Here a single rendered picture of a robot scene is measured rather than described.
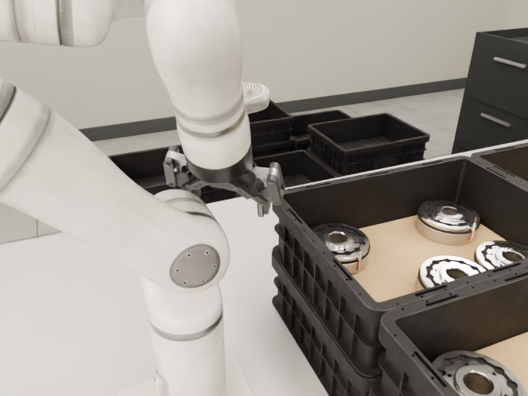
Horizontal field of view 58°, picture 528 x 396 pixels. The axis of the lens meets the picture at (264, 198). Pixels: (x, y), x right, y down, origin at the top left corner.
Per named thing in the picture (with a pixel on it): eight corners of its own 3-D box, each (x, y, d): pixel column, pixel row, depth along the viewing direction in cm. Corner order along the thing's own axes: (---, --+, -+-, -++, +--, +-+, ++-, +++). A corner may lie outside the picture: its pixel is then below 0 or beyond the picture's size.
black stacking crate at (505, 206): (362, 388, 58) (372, 317, 52) (269, 254, 82) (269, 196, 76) (592, 304, 71) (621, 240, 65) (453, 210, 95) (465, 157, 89)
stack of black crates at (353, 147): (335, 252, 195) (343, 152, 173) (302, 217, 219) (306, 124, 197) (414, 232, 209) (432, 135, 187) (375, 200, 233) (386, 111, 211)
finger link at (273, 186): (265, 180, 54) (266, 204, 59) (280, 182, 54) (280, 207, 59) (270, 160, 55) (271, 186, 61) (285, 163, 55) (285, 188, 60)
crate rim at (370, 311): (371, 331, 53) (373, 314, 52) (268, 205, 77) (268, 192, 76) (617, 251, 66) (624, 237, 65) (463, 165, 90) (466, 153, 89)
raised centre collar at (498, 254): (511, 273, 69) (512, 269, 69) (486, 254, 73) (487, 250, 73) (537, 265, 71) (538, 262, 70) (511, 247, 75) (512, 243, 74)
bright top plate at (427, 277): (445, 309, 63) (446, 306, 63) (406, 265, 72) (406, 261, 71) (510, 296, 65) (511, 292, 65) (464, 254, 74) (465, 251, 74)
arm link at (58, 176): (-57, 199, 36) (-46, 152, 44) (199, 315, 53) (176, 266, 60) (17, 105, 35) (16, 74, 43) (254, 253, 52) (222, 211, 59)
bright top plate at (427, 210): (448, 237, 78) (449, 234, 78) (406, 209, 86) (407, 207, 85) (492, 223, 82) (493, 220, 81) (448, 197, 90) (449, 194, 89)
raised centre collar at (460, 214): (449, 224, 81) (449, 221, 80) (427, 210, 84) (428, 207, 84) (470, 217, 83) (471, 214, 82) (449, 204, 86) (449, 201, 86)
